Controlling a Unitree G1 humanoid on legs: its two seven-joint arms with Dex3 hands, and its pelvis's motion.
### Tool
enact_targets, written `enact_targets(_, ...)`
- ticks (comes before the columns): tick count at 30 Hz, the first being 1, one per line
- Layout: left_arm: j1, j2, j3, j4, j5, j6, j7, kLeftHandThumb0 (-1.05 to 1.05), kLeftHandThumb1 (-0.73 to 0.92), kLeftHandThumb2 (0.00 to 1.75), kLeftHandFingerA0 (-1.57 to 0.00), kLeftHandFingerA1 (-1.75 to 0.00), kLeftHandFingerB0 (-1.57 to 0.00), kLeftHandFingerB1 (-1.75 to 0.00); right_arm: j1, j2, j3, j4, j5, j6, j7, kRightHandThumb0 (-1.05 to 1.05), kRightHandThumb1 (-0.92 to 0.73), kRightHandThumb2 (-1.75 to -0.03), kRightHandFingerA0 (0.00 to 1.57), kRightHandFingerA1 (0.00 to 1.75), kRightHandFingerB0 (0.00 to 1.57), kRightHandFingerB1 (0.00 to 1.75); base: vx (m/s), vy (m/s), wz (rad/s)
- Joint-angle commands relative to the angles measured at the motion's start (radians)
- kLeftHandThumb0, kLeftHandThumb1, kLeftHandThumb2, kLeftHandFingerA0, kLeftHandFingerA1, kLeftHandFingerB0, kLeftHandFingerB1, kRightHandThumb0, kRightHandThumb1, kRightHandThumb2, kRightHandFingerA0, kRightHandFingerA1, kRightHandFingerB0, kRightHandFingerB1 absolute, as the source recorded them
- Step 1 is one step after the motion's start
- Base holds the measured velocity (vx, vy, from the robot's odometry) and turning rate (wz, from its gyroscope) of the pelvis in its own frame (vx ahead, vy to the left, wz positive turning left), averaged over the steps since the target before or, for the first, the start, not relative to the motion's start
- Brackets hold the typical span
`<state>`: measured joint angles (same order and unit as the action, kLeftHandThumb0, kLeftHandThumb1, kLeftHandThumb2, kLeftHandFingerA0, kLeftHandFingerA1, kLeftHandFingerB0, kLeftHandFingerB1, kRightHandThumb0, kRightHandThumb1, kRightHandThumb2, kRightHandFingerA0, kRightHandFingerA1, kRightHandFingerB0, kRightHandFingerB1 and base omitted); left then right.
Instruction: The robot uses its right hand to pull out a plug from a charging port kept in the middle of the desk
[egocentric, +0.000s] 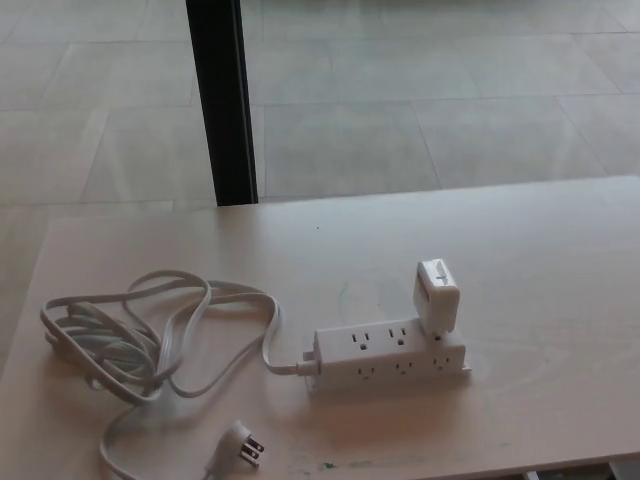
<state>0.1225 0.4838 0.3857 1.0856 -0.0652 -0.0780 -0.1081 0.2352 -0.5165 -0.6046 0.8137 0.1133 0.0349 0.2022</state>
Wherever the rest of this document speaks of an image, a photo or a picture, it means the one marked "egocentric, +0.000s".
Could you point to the white charger with red label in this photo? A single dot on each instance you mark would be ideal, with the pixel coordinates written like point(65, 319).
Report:
point(440, 305)

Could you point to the white six-outlet power strip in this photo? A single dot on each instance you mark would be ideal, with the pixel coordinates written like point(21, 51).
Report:
point(340, 350)

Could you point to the black window frame post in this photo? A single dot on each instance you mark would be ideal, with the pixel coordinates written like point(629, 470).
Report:
point(225, 100)

